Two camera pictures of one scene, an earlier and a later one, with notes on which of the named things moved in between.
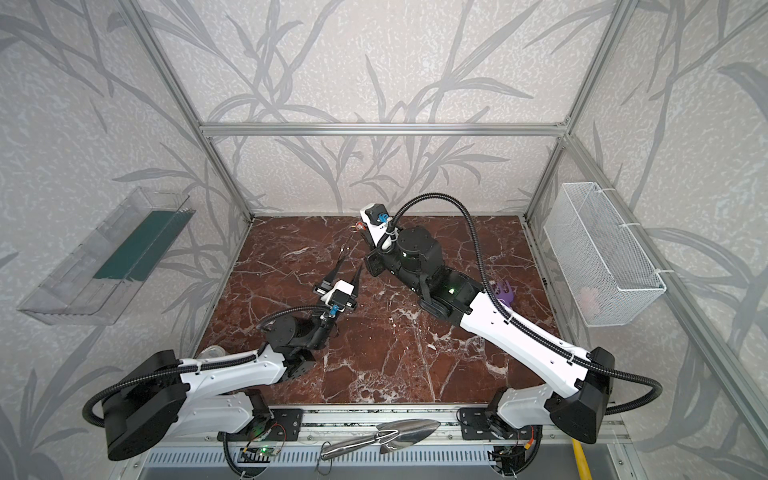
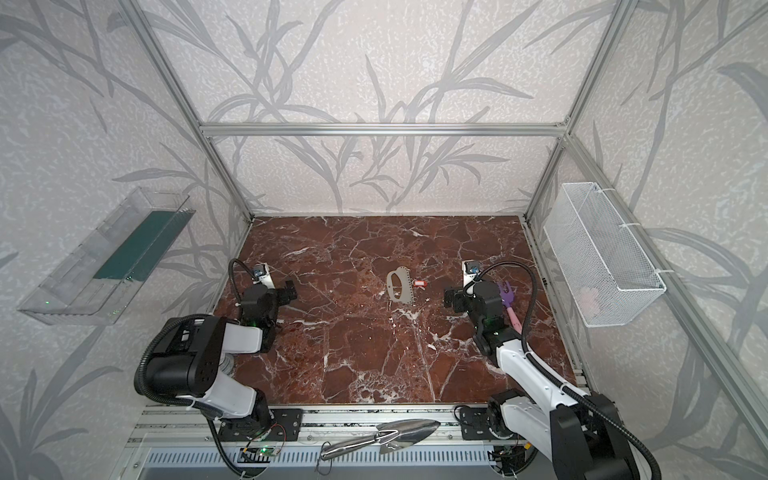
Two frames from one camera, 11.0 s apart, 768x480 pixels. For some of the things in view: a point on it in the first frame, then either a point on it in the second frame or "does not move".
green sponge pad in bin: (144, 248) does not move
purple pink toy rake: (505, 292) does not move
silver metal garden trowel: (391, 434) does not move
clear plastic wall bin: (97, 283) does not move
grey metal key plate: (347, 248) to (400, 285)
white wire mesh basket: (610, 278) does not move
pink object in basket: (589, 301) does not move
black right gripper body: (375, 261) to (455, 298)
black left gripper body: (327, 288) to (284, 293)
